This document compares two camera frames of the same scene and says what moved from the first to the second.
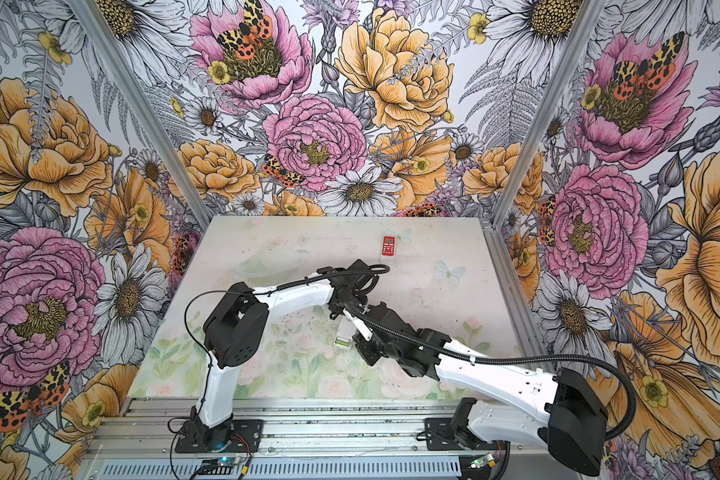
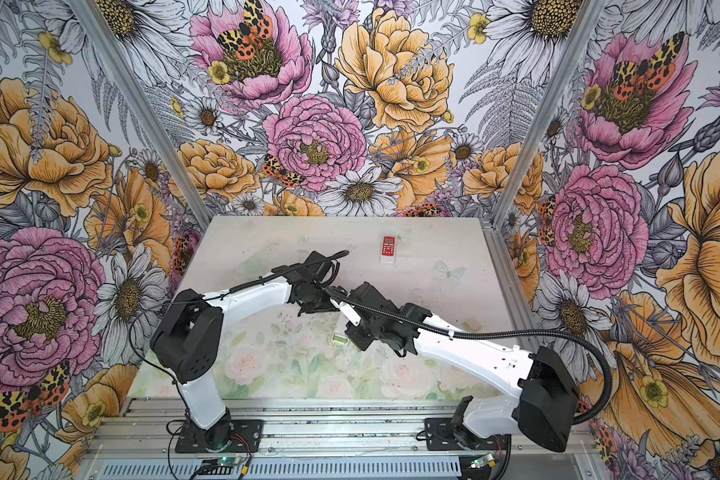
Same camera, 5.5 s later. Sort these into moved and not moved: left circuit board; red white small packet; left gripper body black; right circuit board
Moved: left gripper body black
Not moved: left circuit board; right circuit board; red white small packet
